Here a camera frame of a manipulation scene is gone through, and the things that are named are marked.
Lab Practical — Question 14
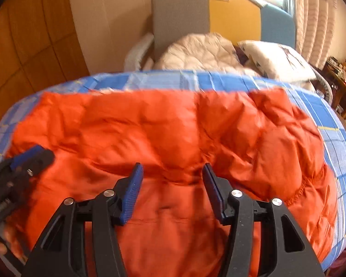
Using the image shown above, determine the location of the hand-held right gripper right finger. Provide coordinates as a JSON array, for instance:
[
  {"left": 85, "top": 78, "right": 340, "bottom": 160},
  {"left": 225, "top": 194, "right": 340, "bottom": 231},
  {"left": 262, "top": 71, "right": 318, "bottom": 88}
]
[{"left": 202, "top": 163, "right": 326, "bottom": 277}]

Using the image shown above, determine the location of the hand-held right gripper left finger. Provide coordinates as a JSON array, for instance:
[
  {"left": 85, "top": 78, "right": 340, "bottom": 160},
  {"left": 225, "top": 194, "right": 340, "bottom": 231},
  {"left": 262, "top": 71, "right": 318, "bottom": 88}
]
[{"left": 21, "top": 162, "right": 145, "bottom": 277}]

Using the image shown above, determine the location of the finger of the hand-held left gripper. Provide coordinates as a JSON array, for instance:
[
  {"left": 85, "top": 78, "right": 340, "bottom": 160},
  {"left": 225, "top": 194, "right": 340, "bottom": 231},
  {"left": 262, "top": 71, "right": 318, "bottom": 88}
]
[
  {"left": 0, "top": 145, "right": 45, "bottom": 179},
  {"left": 0, "top": 149, "right": 56, "bottom": 191}
]

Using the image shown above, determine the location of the orange quilted jacket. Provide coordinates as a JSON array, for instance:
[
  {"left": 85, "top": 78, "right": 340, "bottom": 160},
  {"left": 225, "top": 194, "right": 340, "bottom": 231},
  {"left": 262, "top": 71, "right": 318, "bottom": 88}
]
[{"left": 4, "top": 88, "right": 339, "bottom": 277}]

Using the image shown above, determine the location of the wooden panelled wardrobe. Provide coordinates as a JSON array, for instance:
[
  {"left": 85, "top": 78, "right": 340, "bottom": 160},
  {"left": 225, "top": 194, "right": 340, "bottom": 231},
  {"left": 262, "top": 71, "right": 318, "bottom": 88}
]
[{"left": 0, "top": 0, "right": 90, "bottom": 139}]

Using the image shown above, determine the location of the bed with blue plaid sheet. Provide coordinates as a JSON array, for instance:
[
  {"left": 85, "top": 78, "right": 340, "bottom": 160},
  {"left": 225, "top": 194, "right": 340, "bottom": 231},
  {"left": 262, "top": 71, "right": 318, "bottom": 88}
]
[{"left": 0, "top": 69, "right": 346, "bottom": 269}]

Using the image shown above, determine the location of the beige quilted blanket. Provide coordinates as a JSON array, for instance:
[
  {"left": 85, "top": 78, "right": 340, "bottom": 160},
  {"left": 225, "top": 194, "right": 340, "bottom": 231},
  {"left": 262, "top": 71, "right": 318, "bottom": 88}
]
[{"left": 154, "top": 32, "right": 260, "bottom": 77}]

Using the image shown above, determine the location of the white pillow with deer print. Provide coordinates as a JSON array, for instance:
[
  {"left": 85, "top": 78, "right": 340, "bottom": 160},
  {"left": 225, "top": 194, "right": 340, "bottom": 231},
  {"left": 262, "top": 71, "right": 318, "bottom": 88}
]
[{"left": 237, "top": 40, "right": 318, "bottom": 84}]

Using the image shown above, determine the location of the wooden desk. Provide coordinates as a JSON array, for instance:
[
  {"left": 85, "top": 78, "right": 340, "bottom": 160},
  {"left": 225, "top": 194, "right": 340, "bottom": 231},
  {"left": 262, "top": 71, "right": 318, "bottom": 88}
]
[{"left": 323, "top": 56, "right": 346, "bottom": 110}]

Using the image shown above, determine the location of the grey yellow blue headboard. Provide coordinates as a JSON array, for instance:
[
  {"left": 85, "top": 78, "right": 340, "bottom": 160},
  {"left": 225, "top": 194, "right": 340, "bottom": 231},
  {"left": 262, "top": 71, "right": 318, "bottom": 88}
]
[{"left": 151, "top": 0, "right": 296, "bottom": 61}]

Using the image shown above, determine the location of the patterned beige curtain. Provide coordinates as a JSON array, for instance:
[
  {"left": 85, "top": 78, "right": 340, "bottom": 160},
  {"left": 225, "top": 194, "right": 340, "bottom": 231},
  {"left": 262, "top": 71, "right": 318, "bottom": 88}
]
[{"left": 292, "top": 0, "right": 339, "bottom": 70}]

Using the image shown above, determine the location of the white bed guard rail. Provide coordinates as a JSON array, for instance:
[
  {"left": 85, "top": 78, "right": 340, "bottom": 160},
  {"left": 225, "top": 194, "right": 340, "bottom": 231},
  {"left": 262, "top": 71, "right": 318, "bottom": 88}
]
[{"left": 124, "top": 33, "right": 155, "bottom": 71}]

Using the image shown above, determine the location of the grey bed guard rail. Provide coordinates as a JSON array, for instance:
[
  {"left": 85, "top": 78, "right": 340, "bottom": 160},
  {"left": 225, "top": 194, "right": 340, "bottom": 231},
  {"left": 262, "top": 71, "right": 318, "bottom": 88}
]
[{"left": 310, "top": 63, "right": 335, "bottom": 101}]

